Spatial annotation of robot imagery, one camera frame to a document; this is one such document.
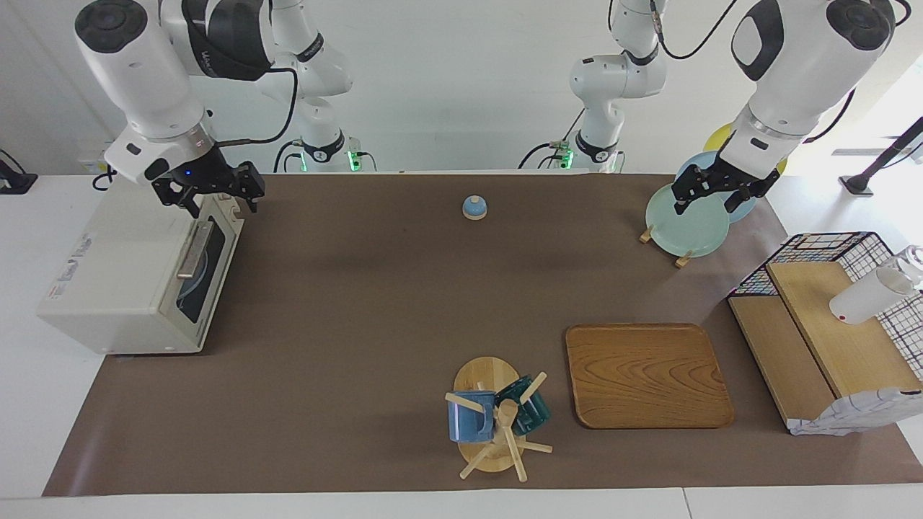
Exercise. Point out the dark green mug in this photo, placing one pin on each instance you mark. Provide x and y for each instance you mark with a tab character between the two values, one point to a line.
533	414

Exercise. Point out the brown table mat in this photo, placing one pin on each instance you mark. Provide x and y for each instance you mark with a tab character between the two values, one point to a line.
324	360

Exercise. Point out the wooden mug tree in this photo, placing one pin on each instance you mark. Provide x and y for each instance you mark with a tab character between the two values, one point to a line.
484	375

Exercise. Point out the blue mug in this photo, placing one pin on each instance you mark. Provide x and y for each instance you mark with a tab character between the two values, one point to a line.
465	424

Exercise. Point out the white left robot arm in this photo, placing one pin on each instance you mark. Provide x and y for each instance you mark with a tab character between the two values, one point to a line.
793	58

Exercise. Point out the yellow plate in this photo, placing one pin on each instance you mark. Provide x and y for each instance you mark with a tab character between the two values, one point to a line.
717	137

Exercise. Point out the white patterned cloth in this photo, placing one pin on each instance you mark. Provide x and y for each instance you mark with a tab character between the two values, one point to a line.
851	414

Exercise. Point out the small blue call bell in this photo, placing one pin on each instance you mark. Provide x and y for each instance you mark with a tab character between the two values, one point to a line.
474	209

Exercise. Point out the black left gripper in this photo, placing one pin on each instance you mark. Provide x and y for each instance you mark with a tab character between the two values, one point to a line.
721	179

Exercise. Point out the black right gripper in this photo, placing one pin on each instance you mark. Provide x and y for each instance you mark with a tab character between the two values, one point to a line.
209	176

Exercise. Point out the pale green plate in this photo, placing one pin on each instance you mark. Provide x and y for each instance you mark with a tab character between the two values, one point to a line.
685	231

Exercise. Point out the wooden plate rack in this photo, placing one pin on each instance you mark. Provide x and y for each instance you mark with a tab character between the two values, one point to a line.
683	259

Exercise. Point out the black stand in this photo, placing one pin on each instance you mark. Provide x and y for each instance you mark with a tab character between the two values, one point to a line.
876	167

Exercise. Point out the black bracket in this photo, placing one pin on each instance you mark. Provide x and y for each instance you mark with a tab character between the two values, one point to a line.
14	180

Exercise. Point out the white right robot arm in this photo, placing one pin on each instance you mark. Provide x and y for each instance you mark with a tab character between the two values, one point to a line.
144	79

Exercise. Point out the white bottle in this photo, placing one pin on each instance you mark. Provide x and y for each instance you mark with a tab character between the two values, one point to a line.
865	299

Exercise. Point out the wooden serving tray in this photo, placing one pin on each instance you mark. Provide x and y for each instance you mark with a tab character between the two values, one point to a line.
649	375

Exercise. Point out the wooden step shelf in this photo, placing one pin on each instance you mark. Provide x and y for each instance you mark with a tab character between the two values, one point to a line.
844	346

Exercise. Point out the light blue racked plate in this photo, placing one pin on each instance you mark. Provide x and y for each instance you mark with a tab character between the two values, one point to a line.
692	162

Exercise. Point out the white toaster oven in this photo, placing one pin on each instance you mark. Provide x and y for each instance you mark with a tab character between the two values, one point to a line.
108	274

